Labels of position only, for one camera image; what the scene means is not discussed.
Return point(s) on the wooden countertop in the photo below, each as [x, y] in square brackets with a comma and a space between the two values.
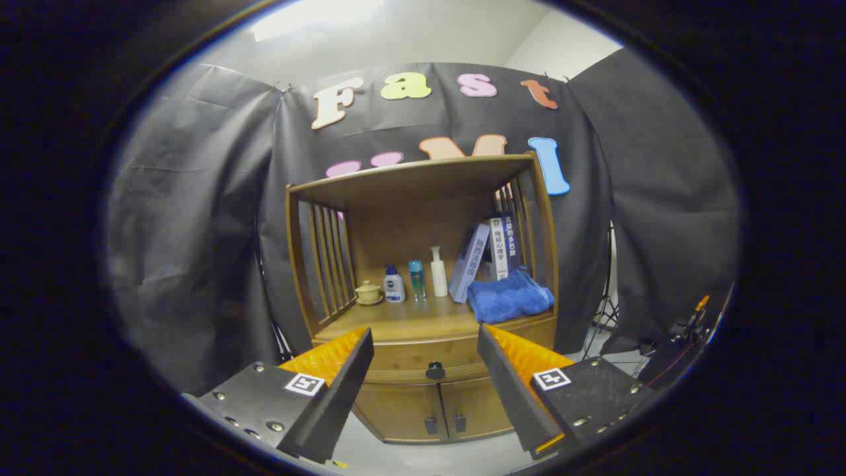
[410, 320]

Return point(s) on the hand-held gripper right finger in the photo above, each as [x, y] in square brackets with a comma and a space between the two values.
[512, 396]

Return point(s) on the beige lidded teacup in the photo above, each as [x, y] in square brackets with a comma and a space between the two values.
[368, 292]

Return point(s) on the white pump bottle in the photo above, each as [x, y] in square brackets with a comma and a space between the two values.
[439, 277]

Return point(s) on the blue towel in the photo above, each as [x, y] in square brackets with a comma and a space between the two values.
[509, 297]

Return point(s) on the wooden drawer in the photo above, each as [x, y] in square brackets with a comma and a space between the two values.
[410, 360]

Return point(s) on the white spine book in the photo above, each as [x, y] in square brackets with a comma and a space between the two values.
[499, 251]

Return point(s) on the clear blue bottle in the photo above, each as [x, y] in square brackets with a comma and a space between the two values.
[417, 281]

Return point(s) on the lavender book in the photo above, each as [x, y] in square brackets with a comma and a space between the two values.
[468, 264]

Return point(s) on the white bottle blue cap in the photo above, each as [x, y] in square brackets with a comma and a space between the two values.
[394, 289]

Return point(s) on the black equipment with orange clamp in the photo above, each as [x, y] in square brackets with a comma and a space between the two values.
[667, 360]

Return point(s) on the wooden cabinet door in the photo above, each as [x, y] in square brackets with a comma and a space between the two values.
[396, 410]
[476, 406]

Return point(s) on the dark blue book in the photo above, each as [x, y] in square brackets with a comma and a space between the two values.
[510, 238]

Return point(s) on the wooden cabinet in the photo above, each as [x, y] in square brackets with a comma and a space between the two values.
[423, 225]

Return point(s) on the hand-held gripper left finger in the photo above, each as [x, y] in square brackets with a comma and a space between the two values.
[337, 403]

